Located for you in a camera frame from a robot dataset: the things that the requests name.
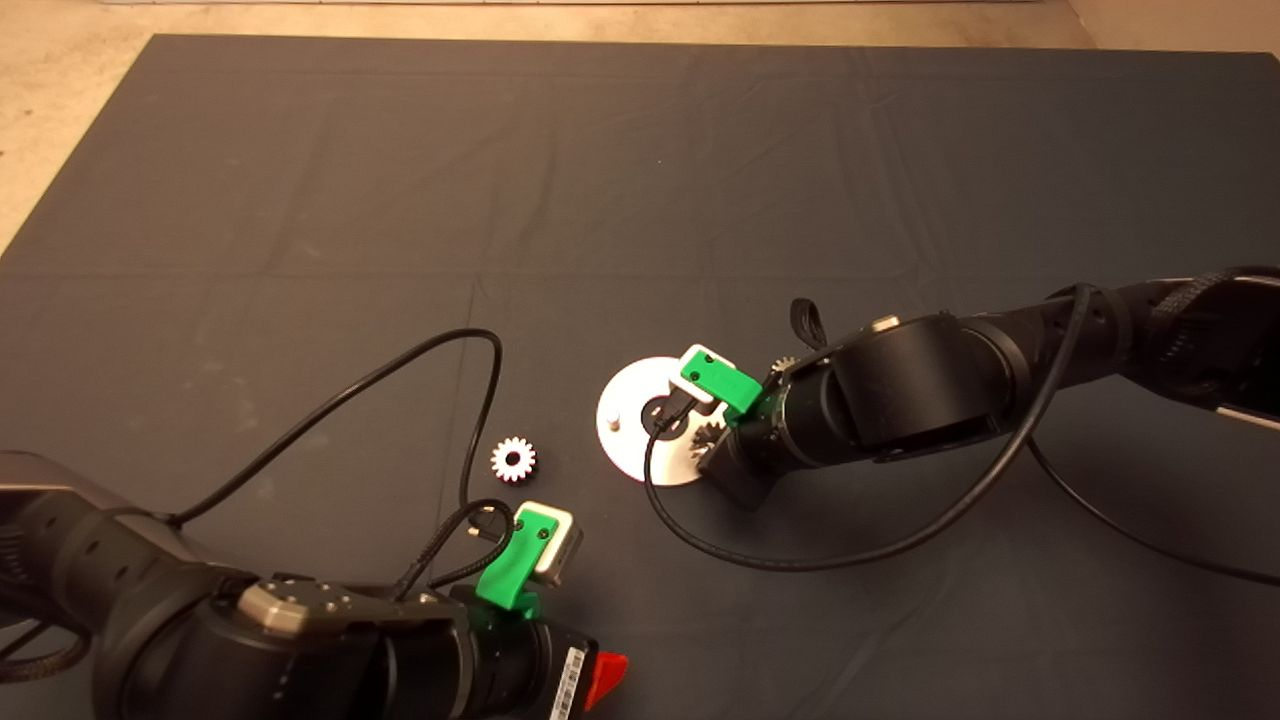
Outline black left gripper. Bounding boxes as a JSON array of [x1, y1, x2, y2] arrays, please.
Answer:
[[440, 598, 631, 720]]

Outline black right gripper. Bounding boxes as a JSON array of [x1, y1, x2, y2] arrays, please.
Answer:
[[698, 375, 823, 512]]

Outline round metal carrier plate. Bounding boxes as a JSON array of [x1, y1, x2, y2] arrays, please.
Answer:
[[596, 357, 723, 488]]

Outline dark grey table cloth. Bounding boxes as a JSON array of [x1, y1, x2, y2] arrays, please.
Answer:
[[0, 36, 1280, 720]]

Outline green right camera mount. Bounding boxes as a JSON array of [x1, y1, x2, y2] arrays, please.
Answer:
[[680, 345, 766, 429]]

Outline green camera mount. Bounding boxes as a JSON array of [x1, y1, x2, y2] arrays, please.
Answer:
[[475, 508, 561, 613], [680, 345, 766, 429]]

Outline smooth black right camera cable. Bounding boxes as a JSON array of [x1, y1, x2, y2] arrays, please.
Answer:
[[643, 283, 1280, 589]]

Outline smooth black camera cable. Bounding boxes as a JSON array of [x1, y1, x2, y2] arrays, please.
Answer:
[[165, 328, 504, 526], [643, 283, 1280, 589]]

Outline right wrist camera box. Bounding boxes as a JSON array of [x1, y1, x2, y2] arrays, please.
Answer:
[[665, 343, 739, 416]]

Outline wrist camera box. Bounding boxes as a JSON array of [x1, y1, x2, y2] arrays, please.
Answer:
[[515, 501, 584, 588], [665, 343, 739, 416]]

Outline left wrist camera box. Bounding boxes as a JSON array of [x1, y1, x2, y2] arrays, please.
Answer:
[[515, 501, 584, 588]]

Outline green left camera mount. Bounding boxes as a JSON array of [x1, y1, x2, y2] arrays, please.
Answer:
[[475, 508, 561, 613]]

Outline braided black right arm cable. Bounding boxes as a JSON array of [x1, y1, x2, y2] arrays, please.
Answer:
[[790, 297, 831, 353]]

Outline braided black arm cable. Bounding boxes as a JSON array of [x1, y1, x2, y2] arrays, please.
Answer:
[[790, 297, 831, 353], [395, 498, 521, 601]]

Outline braided black left arm cable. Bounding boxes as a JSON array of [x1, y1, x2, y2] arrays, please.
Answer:
[[395, 498, 521, 601]]

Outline smooth black left camera cable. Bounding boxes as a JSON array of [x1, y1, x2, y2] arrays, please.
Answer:
[[165, 328, 504, 526]]

